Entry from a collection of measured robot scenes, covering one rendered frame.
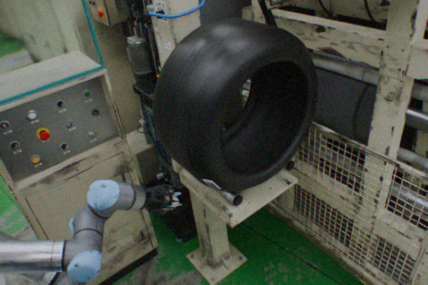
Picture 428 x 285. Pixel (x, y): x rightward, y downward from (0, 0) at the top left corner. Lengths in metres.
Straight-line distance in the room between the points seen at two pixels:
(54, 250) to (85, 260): 0.08
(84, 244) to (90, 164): 0.84
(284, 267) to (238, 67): 1.47
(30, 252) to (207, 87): 0.60
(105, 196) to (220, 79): 0.44
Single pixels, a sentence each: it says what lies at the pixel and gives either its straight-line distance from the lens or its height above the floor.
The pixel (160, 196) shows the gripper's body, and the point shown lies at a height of 1.10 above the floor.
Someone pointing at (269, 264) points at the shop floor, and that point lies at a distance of 2.22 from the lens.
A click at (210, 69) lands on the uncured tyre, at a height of 1.43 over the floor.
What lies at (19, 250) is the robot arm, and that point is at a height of 1.20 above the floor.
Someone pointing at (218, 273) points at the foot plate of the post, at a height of 0.01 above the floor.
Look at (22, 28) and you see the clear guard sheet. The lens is 1.48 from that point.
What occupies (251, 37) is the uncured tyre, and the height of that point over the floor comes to 1.48.
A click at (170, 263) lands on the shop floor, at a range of 2.29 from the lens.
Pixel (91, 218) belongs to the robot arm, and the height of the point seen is 1.16.
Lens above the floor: 1.82
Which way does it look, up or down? 32 degrees down
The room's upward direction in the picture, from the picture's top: 7 degrees counter-clockwise
